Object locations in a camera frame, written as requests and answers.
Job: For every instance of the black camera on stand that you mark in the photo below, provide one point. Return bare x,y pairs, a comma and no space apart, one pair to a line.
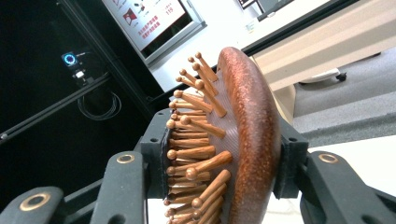
102,46

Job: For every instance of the black curtain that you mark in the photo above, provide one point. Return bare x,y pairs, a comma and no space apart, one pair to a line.
31,77

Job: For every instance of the brown wooden hairbrush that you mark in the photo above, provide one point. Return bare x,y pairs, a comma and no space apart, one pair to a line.
255,130

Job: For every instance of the light wooden desk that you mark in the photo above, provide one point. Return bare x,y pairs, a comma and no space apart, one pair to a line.
327,40

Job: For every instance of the black frame rail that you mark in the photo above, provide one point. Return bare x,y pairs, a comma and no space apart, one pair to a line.
46,112

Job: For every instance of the silver-framed notice board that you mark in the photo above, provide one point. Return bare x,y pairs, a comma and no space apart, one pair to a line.
149,21

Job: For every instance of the office chair base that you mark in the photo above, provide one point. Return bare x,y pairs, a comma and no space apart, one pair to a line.
323,74

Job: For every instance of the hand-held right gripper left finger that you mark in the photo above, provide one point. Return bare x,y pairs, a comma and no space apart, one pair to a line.
124,186

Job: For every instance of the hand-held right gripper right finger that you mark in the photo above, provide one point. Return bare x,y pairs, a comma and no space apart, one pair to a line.
330,186

